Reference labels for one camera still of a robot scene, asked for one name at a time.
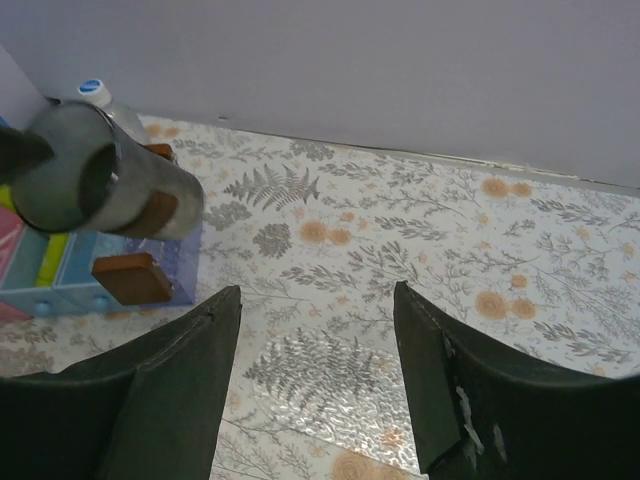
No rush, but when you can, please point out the pink drawer box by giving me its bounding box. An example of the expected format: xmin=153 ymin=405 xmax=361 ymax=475
xmin=1 ymin=206 xmax=31 ymax=322

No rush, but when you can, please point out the purple drawer box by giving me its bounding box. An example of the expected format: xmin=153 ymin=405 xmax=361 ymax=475
xmin=120 ymin=226 xmax=203 ymax=307

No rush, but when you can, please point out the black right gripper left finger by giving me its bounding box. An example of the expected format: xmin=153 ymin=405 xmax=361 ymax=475
xmin=1 ymin=286 xmax=242 ymax=479

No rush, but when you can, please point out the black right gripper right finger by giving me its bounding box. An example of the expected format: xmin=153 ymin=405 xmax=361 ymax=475
xmin=393 ymin=282 xmax=639 ymax=479

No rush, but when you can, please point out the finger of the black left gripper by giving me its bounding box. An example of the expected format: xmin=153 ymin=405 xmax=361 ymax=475
xmin=0 ymin=126 xmax=54 ymax=185

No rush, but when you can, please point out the light blue drawer box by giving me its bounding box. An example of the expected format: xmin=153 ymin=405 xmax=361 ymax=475
xmin=54 ymin=232 xmax=126 ymax=312

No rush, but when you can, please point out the teal drawer box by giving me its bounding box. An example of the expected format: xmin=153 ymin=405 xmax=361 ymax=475
xmin=1 ymin=227 xmax=76 ymax=318

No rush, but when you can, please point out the clear plastic water bottle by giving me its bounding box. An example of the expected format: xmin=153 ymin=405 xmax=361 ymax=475
xmin=77 ymin=79 xmax=151 ymax=145

